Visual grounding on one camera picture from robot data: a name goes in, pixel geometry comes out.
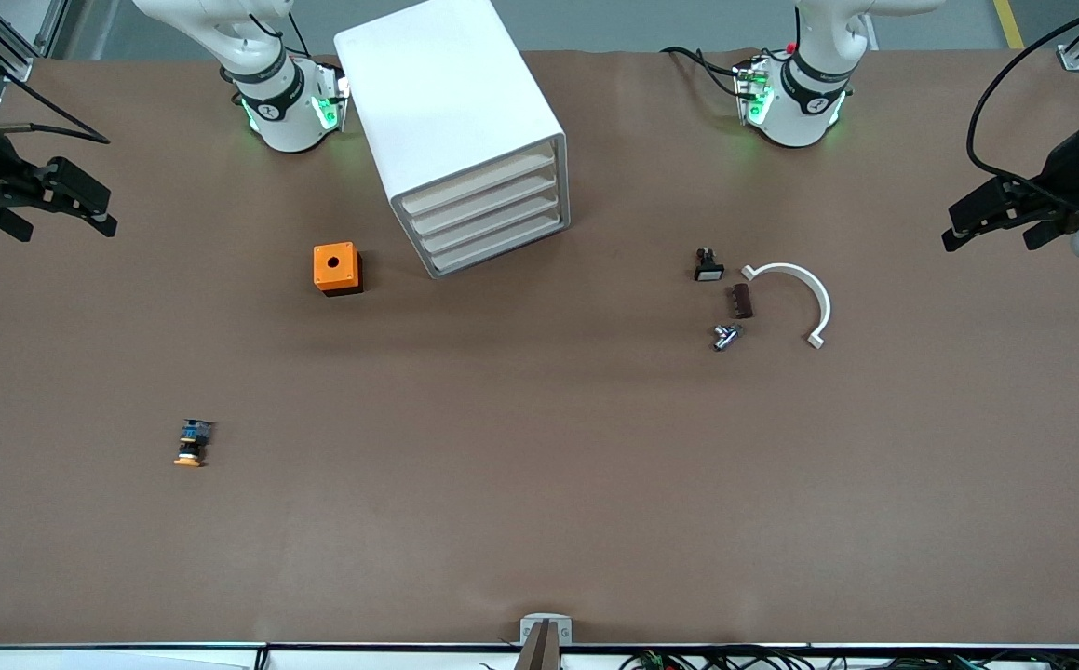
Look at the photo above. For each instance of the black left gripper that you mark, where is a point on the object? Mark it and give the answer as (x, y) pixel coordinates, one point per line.
(1063, 171)

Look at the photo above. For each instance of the orange push button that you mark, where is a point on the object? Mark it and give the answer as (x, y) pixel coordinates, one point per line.
(193, 442)

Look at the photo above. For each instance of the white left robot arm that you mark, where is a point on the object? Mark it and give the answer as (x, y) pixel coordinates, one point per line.
(800, 102)

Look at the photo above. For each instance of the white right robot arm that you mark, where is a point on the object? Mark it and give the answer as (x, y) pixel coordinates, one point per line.
(274, 102)

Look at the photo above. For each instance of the upright aluminium profile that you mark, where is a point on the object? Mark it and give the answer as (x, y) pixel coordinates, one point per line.
(55, 28)

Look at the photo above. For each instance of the white curved plastic piece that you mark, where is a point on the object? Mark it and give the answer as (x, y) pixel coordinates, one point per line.
(790, 268)

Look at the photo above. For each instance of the brown terminal block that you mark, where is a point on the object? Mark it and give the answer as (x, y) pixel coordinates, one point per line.
(742, 301)

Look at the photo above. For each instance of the orange black button enclosure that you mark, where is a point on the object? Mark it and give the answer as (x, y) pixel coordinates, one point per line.
(334, 265)

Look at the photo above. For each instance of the black white button switch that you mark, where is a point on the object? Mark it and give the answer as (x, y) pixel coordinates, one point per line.
(708, 270)

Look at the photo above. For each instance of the silver key switch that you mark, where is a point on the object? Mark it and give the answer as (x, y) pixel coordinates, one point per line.
(725, 337)

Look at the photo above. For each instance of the white table edge rail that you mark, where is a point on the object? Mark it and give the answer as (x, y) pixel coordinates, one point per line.
(129, 659)

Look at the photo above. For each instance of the grey metal bracket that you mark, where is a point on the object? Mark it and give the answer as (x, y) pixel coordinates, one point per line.
(528, 631)

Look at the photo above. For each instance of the brown tapered post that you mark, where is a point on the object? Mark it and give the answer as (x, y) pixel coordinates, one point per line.
(539, 651)

